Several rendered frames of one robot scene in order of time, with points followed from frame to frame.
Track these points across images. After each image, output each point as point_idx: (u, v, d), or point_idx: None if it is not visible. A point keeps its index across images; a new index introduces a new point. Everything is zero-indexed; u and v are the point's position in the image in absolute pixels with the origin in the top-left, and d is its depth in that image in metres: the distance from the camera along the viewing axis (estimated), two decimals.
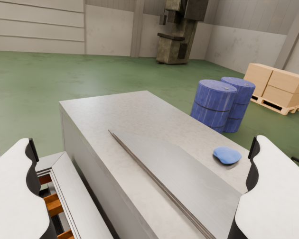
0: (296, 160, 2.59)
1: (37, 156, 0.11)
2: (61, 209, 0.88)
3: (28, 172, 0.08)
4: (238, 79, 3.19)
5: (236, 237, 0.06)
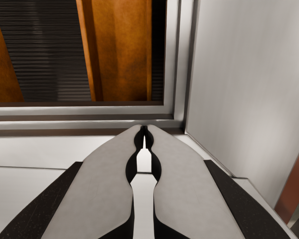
0: None
1: (143, 143, 0.12)
2: None
3: (130, 158, 0.09)
4: None
5: (162, 232, 0.06)
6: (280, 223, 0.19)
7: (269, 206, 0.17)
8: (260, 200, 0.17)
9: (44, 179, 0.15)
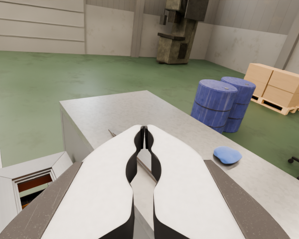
0: (296, 160, 2.59)
1: (143, 144, 0.12)
2: None
3: (130, 158, 0.09)
4: (238, 79, 3.19)
5: (162, 232, 0.06)
6: None
7: None
8: None
9: None
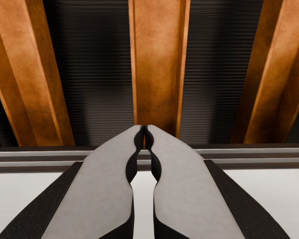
0: None
1: (143, 144, 0.12)
2: None
3: (130, 158, 0.09)
4: None
5: (162, 232, 0.06)
6: None
7: None
8: None
9: (286, 175, 0.23)
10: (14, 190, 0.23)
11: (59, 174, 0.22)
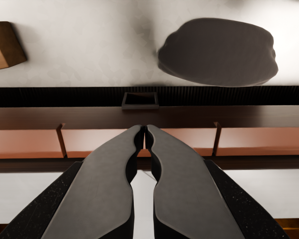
0: None
1: (143, 144, 0.12)
2: None
3: (130, 158, 0.09)
4: None
5: (162, 232, 0.06)
6: None
7: None
8: None
9: None
10: None
11: None
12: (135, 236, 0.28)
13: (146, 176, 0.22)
